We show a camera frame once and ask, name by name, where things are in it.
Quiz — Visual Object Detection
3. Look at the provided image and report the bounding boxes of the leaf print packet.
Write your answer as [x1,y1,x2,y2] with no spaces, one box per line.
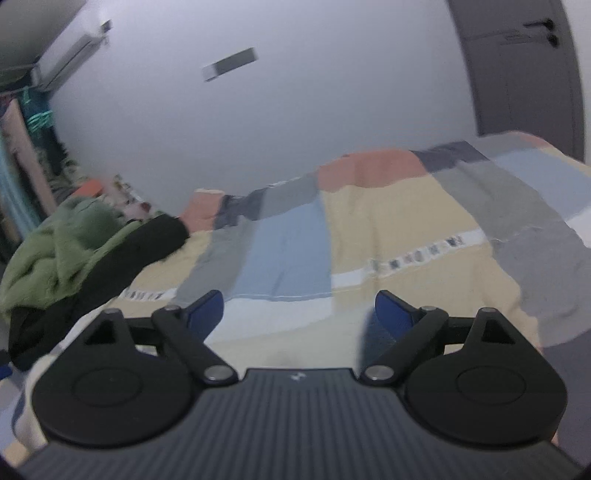
[111,174,156,214]

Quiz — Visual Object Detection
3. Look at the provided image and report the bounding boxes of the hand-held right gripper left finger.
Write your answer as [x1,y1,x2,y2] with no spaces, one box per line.
[83,290,239,385]

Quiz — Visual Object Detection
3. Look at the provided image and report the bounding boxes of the black jacket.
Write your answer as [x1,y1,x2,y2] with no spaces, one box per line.
[8,213,191,371]

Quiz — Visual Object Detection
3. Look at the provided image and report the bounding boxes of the light blue hanging garment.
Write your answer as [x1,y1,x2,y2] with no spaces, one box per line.
[0,134,25,246]

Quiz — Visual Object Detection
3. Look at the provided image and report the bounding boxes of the green fleece jacket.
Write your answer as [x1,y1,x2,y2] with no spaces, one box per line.
[0,196,154,315]

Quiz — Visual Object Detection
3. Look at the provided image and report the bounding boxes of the green clothes hangers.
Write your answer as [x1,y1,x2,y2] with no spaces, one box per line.
[25,90,57,133]

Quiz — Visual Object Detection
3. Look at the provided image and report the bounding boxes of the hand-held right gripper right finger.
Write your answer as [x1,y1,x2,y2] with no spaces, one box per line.
[359,290,518,385]

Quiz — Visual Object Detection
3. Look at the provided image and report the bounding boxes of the white air conditioner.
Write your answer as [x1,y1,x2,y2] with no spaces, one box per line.
[31,21,114,92]

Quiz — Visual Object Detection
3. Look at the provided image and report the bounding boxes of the patchwork bed blanket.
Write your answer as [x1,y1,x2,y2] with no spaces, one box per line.
[0,130,591,462]

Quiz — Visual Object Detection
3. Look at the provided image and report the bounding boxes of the black door handle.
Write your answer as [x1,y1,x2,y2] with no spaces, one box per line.
[524,18,561,49]

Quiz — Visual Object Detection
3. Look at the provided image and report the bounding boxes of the grey door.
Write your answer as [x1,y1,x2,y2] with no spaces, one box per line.
[444,0,587,163]

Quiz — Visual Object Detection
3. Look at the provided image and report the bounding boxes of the grey wall panel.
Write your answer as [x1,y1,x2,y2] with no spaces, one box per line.
[215,47,257,75]

